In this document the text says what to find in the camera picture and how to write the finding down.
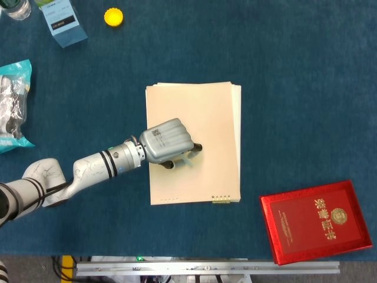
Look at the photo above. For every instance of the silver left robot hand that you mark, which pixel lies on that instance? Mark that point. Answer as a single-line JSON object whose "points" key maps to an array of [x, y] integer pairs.
{"points": [[168, 141]]}

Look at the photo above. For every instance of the small blue sticky note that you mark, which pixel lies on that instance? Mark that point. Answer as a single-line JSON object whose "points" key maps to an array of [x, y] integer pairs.
{"points": [[188, 162]]}

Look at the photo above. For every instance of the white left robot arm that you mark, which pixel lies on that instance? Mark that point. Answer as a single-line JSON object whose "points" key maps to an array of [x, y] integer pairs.
{"points": [[88, 171]]}

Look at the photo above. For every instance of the pale yellow paper stack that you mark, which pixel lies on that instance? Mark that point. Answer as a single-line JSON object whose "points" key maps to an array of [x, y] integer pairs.
{"points": [[212, 118]]}

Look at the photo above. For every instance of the yellow bottle cap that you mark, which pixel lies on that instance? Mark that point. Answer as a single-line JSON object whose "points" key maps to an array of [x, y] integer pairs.
{"points": [[113, 17]]}

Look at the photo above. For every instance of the dark blue table cloth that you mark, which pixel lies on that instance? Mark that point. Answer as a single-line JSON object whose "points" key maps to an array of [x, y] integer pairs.
{"points": [[294, 88]]}

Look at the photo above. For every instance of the blue cardboard carton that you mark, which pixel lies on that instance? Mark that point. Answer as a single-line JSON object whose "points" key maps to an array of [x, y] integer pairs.
{"points": [[64, 26]]}

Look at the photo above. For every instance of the teal plastic snack bag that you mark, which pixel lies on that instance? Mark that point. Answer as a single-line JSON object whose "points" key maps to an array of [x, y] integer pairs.
{"points": [[11, 103]]}

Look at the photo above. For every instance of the red certificate folder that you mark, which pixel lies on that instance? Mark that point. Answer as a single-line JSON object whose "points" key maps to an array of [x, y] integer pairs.
{"points": [[315, 224]]}

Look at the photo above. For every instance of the clear glass cup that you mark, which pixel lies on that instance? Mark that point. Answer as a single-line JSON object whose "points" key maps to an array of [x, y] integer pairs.
{"points": [[17, 9]]}

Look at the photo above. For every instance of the aluminium profile rail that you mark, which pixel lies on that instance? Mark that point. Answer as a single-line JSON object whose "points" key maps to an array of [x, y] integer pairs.
{"points": [[206, 268]]}

